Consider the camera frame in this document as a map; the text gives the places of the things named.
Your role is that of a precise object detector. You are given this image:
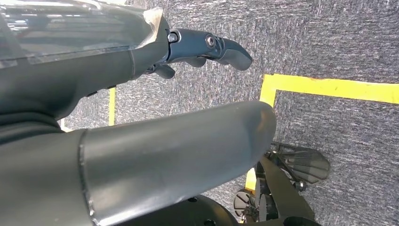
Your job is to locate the yellow floor tape square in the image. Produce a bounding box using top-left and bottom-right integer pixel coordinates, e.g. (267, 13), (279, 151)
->
(244, 73), (399, 192)

